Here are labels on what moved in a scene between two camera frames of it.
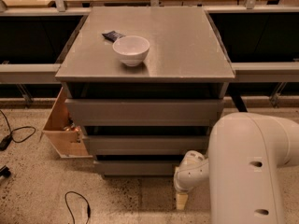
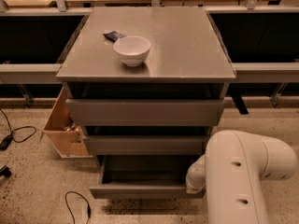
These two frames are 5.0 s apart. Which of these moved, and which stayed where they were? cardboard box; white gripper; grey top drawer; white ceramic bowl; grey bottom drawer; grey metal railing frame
Moved: white gripper; grey bottom drawer
Stayed: grey top drawer; grey metal railing frame; cardboard box; white ceramic bowl
